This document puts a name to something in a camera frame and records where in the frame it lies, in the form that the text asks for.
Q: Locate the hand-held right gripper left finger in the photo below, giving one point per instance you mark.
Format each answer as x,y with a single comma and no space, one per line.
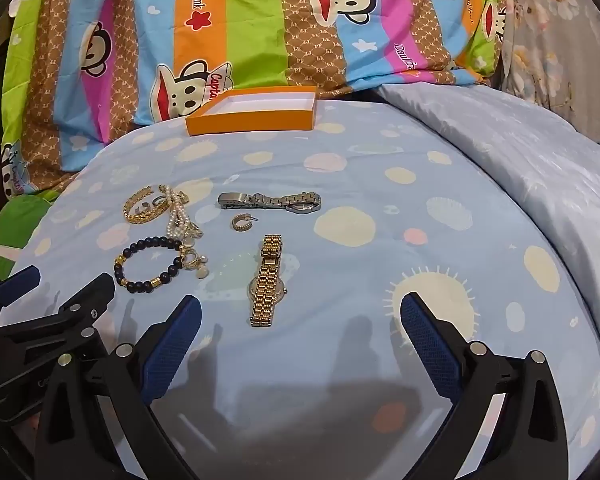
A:
172,345

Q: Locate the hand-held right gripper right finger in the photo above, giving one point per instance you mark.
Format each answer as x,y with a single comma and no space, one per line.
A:
430,345

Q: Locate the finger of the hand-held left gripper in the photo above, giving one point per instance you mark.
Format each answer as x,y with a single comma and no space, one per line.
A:
20,281
82,305

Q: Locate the gold hoop earring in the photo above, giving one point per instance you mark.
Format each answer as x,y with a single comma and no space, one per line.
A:
235,225

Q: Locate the orange cardboard box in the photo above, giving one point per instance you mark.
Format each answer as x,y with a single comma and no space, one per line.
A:
250,122

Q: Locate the green cloth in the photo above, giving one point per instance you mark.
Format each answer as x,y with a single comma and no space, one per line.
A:
15,225

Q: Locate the light blue planet print blanket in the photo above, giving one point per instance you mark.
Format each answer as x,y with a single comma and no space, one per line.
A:
355,200

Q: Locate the pale blue plain quilt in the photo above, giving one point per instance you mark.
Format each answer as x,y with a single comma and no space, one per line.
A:
505,135

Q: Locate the colourful monkey print blanket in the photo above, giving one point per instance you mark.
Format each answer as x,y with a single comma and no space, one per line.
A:
255,25

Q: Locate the grey floral cloth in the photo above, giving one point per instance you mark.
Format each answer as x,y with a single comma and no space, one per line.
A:
555,20

